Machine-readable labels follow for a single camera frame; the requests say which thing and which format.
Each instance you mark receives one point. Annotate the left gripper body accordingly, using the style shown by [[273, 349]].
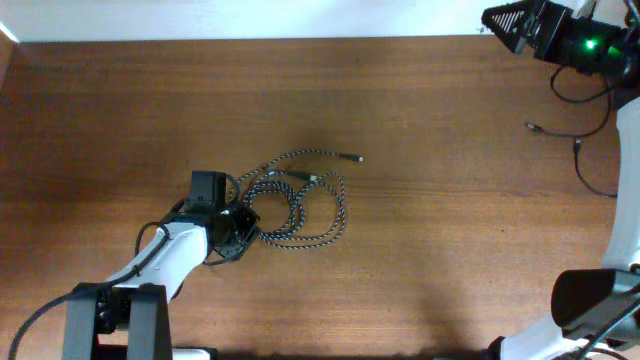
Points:
[[240, 234]]

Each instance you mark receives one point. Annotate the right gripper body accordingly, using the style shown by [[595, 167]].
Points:
[[557, 40]]

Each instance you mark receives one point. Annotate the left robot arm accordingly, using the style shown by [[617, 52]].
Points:
[[126, 317]]

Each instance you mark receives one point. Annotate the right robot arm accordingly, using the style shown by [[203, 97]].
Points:
[[592, 311]]

